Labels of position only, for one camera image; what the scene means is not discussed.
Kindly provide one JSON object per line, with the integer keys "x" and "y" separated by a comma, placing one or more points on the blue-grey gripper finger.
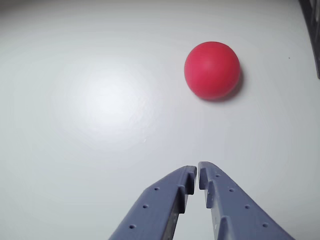
{"x": 235, "y": 215}
{"x": 155, "y": 207}

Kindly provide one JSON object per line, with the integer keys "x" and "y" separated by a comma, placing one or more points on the red ball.
{"x": 212, "y": 71}

